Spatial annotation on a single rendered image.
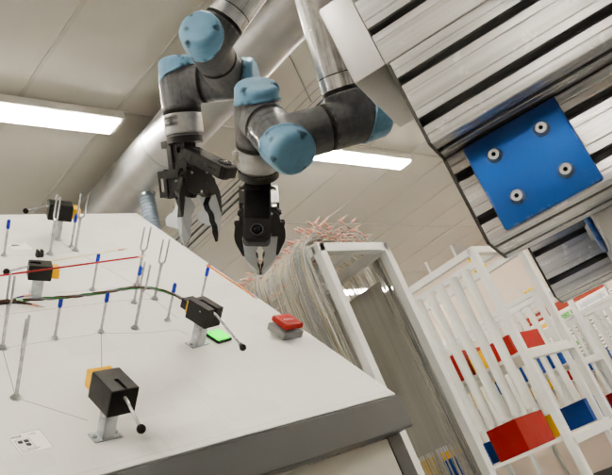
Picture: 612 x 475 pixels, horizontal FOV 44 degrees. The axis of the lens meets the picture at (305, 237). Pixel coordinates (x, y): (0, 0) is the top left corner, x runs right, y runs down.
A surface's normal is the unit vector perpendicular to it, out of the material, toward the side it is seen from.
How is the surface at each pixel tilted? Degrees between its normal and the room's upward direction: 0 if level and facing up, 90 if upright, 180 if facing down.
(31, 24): 180
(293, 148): 148
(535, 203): 90
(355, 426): 90
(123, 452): 52
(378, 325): 90
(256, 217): 88
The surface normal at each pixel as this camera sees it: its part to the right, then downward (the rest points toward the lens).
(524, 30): -0.42, -0.18
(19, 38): 0.37, 0.86
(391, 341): -0.68, 0.00
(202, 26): -0.20, -0.29
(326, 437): 0.59, -0.51
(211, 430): 0.24, -0.93
